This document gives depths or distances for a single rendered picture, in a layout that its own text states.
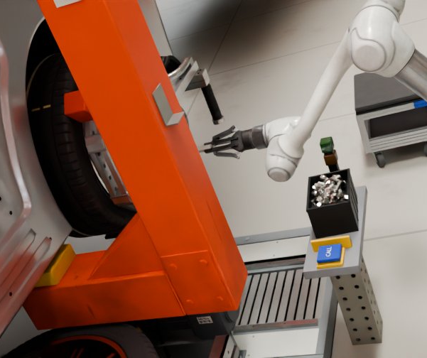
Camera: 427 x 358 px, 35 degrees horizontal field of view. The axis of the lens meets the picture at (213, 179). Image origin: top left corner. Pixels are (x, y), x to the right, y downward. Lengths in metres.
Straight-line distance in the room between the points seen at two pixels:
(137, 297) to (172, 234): 0.28
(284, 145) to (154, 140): 0.75
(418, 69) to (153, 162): 0.82
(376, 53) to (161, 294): 0.90
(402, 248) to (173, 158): 1.38
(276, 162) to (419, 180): 1.06
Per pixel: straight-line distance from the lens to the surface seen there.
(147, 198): 1.75
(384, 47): 1.96
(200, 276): 1.86
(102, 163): 2.17
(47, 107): 2.19
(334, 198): 2.17
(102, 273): 1.99
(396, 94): 3.22
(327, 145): 2.28
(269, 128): 2.46
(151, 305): 1.99
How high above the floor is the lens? 1.70
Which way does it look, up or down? 27 degrees down
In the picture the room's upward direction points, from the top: 22 degrees counter-clockwise
